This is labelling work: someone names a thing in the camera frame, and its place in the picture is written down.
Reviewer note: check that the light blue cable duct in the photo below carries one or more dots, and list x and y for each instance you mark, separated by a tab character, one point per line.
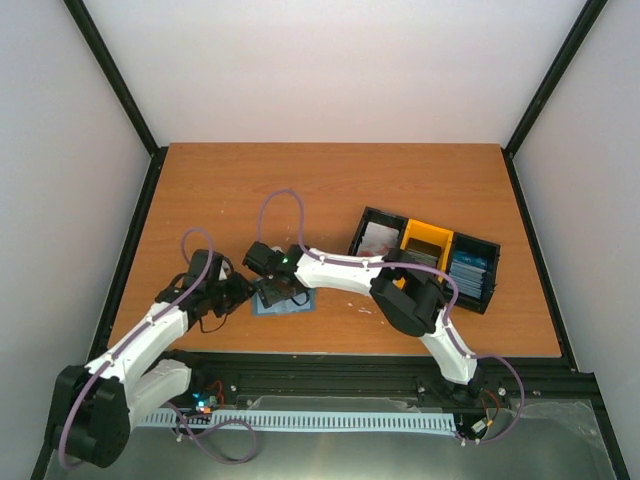
329	422

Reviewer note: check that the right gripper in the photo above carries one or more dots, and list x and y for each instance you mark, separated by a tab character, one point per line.
268	295

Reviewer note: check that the black frame post right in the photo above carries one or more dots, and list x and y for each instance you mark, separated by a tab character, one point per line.
570	46

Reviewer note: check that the blue card stack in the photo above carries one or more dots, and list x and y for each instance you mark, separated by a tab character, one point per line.
469	271

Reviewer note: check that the black card bin right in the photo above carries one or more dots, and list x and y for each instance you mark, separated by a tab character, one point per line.
486	249

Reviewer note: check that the black card bin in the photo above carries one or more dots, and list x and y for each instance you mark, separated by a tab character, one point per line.
486	249
374	215

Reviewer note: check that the black card bin left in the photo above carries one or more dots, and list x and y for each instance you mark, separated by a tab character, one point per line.
374	215

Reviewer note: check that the black frame post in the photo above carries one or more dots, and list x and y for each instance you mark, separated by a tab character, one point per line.
94	40
570	46

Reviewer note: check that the electronics board with leds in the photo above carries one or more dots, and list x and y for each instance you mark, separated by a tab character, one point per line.
210	398

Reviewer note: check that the teal card holder wallet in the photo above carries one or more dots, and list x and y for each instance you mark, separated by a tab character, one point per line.
284	307

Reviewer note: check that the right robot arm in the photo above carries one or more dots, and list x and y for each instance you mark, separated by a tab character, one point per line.
415	299

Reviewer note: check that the grey card stack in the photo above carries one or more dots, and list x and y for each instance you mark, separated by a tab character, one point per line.
424	252

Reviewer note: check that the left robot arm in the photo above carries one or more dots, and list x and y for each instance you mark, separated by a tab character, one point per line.
96	406

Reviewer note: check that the black front rail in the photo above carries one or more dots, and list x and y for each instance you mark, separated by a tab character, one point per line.
412	378

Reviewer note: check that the yellow card bin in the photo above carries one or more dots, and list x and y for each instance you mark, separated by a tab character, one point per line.
430	233

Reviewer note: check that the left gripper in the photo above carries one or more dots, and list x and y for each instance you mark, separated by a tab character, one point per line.
241	290

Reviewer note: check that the black frame post left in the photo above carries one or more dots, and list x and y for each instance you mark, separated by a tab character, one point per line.
94	40

